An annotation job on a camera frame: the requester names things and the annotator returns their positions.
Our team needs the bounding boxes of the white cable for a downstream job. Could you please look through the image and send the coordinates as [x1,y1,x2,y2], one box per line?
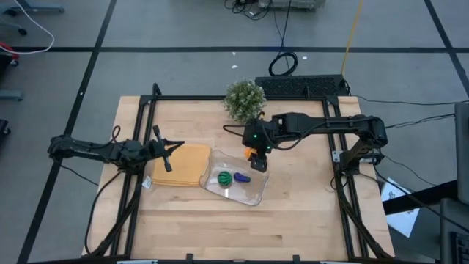
[0,0,56,56]

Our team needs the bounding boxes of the folded yellow cloth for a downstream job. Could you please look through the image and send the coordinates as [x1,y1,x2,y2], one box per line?
[152,143,213,188]

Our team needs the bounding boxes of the yellow hanging cable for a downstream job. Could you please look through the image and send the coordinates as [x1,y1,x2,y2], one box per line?
[340,0,364,76]

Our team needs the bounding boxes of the coiled black cable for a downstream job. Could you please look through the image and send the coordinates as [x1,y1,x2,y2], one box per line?
[268,0,299,77]

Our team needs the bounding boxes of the white paper sheet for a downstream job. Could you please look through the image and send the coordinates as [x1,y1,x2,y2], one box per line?
[380,177,421,238]

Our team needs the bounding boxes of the grey box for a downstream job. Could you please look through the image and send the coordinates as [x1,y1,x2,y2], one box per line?
[258,0,326,11]

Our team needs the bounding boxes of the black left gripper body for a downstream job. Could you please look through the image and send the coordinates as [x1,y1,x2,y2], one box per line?
[148,125,173,173]

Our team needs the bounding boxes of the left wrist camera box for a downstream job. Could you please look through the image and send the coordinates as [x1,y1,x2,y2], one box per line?
[149,138,165,155]

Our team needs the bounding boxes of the black keyboard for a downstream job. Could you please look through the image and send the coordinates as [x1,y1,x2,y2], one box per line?
[255,74,349,99]

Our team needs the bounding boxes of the red wheeled cart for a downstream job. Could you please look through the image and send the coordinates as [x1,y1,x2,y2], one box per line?
[0,41,20,67]

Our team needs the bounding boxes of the grey chair base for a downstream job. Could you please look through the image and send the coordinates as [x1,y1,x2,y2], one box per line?
[0,0,66,37]

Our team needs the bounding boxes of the black aluminium rig frame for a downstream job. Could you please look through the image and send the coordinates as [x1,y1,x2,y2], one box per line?
[29,82,433,264]

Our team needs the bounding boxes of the thin black cable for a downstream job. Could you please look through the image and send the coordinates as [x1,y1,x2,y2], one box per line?
[353,94,469,107]
[60,164,125,257]

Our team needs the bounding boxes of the green striped toy watermelon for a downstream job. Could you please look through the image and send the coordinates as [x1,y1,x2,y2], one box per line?
[217,170,233,187]

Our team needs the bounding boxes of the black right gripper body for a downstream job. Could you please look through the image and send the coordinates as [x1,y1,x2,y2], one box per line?
[251,143,272,164]

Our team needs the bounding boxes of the black beam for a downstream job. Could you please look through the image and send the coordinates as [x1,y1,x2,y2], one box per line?
[383,179,459,216]

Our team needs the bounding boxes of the black cable bundle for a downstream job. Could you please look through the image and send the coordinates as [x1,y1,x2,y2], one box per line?
[223,0,274,21]

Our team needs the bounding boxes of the grey furniture foot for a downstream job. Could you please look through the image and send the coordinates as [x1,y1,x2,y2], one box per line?
[0,89,25,103]

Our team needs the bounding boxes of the clear plastic container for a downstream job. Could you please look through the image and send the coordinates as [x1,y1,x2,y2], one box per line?
[199,149,270,207]

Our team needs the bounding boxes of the grey cabinet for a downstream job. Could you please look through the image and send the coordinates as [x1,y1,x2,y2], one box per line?
[454,101,469,205]

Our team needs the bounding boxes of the artificial potted green plant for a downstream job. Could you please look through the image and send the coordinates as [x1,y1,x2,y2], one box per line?
[221,78,267,125]

